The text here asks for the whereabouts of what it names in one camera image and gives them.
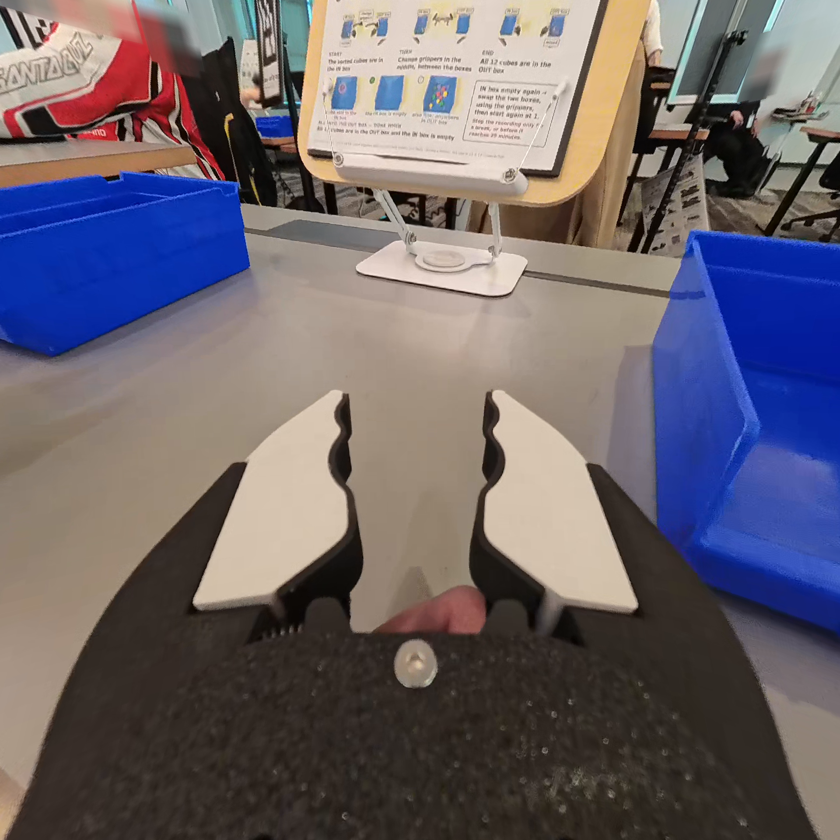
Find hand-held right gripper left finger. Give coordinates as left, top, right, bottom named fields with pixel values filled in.
left=192, top=390, right=364, bottom=624

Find black and white marker sign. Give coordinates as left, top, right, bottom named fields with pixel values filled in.
left=252, top=0, right=291, bottom=110

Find printed instruction sheet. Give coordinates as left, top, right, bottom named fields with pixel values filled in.
left=307, top=0, right=609, bottom=179

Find black jacket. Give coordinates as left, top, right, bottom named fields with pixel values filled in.
left=196, top=36, right=281, bottom=209

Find framed screen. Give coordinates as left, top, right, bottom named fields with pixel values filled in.
left=665, top=0, right=786, bottom=107

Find instruction sheet on stand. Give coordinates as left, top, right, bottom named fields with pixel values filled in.
left=297, top=0, right=652, bottom=300

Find black tripod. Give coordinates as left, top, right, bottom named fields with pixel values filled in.
left=625, top=29, right=750, bottom=255

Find blue plastic bin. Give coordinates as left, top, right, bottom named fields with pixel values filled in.
left=0, top=172, right=252, bottom=358
left=651, top=230, right=840, bottom=635

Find printed paper sheet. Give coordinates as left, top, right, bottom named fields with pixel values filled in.
left=638, top=156, right=711, bottom=259

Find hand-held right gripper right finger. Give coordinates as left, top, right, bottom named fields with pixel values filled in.
left=469, top=389, right=639, bottom=627

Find brown wooden desk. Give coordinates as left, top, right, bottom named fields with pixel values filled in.
left=0, top=140, right=199, bottom=190
left=763, top=123, right=840, bottom=238

